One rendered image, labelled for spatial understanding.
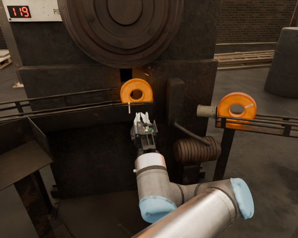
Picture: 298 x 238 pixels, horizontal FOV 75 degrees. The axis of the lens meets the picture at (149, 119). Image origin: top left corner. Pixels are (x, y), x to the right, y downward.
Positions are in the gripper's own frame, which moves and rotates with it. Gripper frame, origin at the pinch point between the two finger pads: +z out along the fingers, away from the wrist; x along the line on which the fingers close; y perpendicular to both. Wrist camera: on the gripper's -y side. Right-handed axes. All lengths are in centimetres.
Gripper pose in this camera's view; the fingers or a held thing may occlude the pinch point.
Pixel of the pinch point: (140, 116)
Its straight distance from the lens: 74.3
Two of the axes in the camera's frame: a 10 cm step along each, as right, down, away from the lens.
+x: -9.9, 0.8, -1.4
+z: -1.6, -7.3, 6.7
